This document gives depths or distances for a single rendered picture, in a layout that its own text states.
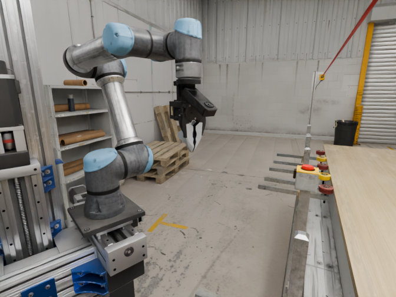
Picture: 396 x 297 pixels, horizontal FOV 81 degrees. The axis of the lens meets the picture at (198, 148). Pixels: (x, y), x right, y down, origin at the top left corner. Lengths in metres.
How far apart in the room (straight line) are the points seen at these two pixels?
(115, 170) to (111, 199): 0.11
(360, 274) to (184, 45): 0.90
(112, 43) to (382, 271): 1.08
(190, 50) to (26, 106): 0.60
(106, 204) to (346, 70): 7.91
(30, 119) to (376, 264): 1.30
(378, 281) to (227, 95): 7.64
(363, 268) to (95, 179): 0.97
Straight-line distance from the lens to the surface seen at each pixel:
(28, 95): 0.98
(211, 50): 8.53
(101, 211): 0.92
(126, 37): 0.66
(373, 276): 1.03
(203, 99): 0.64
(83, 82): 3.27
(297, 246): 0.70
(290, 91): 8.11
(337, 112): 8.30
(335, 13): 8.51
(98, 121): 3.58
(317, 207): 2.05
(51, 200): 1.08
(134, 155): 0.93
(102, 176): 0.88
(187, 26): 0.68
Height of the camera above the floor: 1.48
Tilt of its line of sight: 14 degrees down
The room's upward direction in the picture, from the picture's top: straight up
